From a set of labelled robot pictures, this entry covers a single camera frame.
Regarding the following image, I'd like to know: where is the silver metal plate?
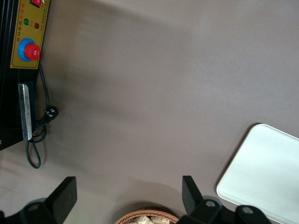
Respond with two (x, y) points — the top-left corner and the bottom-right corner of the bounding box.
(18, 83), (36, 141)

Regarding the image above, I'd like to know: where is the beige rectangular tray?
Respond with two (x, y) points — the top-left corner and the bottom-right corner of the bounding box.
(216, 123), (299, 222)

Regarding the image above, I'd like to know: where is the red emergency stop button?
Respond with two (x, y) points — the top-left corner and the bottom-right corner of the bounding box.
(18, 38), (42, 63)

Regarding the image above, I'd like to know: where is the black power cable with plug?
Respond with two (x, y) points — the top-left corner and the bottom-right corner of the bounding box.
(26, 63), (59, 169)

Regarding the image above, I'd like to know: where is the round brown wicker basket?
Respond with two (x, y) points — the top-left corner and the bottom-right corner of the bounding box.
(114, 208), (180, 224)

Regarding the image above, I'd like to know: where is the brown table cover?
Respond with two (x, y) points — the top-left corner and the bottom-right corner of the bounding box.
(0, 0), (299, 224)

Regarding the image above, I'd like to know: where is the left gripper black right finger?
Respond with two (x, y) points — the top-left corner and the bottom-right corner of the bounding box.
(178, 175), (271, 224)

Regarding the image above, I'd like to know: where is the black yellow control box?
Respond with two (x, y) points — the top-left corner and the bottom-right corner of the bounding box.
(0, 0), (51, 151)

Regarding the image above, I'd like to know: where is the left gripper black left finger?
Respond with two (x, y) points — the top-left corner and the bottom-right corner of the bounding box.
(0, 176), (78, 224)

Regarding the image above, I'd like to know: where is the clear-wrapped brown biscuit packet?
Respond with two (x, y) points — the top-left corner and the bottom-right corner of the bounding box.
(129, 216), (151, 224)
(149, 216), (173, 224)

